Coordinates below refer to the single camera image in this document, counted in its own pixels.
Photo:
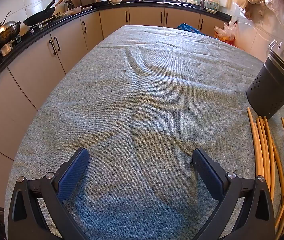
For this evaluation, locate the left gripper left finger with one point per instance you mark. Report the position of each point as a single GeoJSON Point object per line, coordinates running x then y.
{"type": "Point", "coordinates": [26, 219]}

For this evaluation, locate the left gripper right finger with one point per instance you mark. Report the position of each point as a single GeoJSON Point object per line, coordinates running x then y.
{"type": "Point", "coordinates": [256, 217]}

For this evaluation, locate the wooden chopstick two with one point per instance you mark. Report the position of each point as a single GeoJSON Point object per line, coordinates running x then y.
{"type": "Point", "coordinates": [264, 149]}

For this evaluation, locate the wooden chopstick one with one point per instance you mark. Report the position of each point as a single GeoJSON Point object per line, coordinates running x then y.
{"type": "Point", "coordinates": [257, 146]}

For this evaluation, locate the wooden chopstick three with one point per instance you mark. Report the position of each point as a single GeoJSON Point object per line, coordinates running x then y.
{"type": "Point", "coordinates": [271, 158]}

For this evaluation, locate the wooden chopstick four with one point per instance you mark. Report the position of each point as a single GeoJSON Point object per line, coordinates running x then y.
{"type": "Point", "coordinates": [279, 167]}

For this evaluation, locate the dark grey utensil holder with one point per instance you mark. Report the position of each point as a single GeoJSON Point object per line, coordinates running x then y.
{"type": "Point", "coordinates": [266, 93]}

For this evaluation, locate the grey-blue table cloth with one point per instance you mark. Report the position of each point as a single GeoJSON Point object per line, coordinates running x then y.
{"type": "Point", "coordinates": [140, 103]}

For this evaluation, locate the clear glass beer mug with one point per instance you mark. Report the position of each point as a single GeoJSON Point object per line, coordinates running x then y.
{"type": "Point", "coordinates": [277, 48]}

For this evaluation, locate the red bin with bags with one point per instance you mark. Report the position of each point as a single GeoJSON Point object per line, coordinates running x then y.
{"type": "Point", "coordinates": [227, 33]}

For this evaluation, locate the steel wok with lid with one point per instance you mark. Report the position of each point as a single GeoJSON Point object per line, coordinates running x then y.
{"type": "Point", "coordinates": [9, 30]}

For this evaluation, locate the black frying pan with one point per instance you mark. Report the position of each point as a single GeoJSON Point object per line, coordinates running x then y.
{"type": "Point", "coordinates": [40, 16]}

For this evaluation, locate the blue plastic bag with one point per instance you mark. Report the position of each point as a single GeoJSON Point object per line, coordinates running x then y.
{"type": "Point", "coordinates": [186, 27]}

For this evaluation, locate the electric kettle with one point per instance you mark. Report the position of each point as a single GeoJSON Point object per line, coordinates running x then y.
{"type": "Point", "coordinates": [68, 5]}

